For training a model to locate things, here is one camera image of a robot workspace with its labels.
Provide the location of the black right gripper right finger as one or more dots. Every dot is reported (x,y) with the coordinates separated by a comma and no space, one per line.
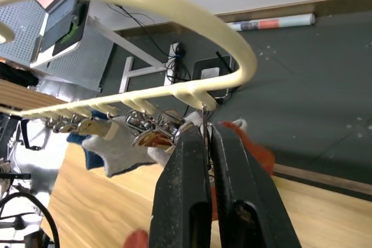
(250,198)

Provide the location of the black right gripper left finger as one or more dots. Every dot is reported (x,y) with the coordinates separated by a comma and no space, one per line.
(180,190)

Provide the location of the orange sock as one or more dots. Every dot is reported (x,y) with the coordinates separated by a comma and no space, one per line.
(261,155)
(137,239)

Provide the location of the metal clip with amber pads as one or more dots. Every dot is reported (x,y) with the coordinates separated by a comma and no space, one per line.
(151,139)

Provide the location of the metal clip with cream pads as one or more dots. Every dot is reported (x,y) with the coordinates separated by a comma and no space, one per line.
(87,127)

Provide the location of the cream plastic clip hanger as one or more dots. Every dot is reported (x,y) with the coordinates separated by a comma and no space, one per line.
(203,24)

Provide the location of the grey sock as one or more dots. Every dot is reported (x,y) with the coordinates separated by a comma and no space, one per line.
(122,155)

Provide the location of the blue sock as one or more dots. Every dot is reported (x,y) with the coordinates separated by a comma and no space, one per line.
(93,161)

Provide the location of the black box device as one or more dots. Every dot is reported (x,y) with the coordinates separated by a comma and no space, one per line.
(210,71)

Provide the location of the white power strip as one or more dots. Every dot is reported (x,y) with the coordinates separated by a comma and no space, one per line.
(173,56)

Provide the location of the grey perforated panel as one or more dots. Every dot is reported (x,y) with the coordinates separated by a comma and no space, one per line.
(87,56)

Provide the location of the rolled paper poster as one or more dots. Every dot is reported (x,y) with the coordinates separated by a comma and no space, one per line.
(270,23)

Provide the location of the light wooden board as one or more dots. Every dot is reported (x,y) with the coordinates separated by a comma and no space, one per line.
(20,95)

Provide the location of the white table frame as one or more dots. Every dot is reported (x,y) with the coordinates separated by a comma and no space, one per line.
(128,46)

